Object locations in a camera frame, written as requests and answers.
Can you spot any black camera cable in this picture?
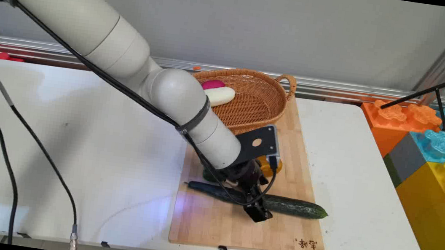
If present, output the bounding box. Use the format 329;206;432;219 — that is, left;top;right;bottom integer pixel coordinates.
0;0;297;211

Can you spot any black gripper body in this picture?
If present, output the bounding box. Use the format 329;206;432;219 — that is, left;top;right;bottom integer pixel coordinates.
220;155;273;208

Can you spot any grey giant building block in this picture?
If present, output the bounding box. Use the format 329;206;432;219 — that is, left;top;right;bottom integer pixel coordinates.
381;129;431;191

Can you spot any bamboo cutting board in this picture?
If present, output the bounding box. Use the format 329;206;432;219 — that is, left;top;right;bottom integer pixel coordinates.
168;83;344;250

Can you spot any purple eggplant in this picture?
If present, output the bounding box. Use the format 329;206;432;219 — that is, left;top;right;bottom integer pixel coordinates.
201;78;227;93

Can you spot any woven wicker basket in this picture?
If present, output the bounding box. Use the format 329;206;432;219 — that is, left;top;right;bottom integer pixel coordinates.
185;62;299;142

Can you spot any dark green cucumber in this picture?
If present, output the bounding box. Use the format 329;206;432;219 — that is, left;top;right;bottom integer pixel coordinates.
182;180;331;222

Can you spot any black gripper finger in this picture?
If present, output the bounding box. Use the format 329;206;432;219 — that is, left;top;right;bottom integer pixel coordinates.
241;201;269;225
253;202;275;222

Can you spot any orange yellow round fruit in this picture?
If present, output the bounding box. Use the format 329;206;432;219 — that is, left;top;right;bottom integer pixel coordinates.
256;155;284;180

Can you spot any orange giant building block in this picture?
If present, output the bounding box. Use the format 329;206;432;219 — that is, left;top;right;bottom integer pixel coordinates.
355;97;445;165

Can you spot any black tripod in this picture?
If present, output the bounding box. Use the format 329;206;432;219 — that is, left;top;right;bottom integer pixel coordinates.
377;54;445;140

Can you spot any green bell pepper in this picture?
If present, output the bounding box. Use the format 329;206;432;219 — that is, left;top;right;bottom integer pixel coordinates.
201;167;227;184

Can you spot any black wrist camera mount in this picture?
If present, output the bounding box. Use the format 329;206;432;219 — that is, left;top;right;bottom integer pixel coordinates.
233;121;285;167

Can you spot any aluminium wall rail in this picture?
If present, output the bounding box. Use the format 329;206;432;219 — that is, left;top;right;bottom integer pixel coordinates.
0;35;445;115

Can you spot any white and purple radish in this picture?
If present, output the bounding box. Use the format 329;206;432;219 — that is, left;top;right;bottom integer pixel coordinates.
201;84;237;110

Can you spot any black cable with metal connector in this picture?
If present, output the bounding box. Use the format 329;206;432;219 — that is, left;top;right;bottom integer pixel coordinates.
0;21;104;250

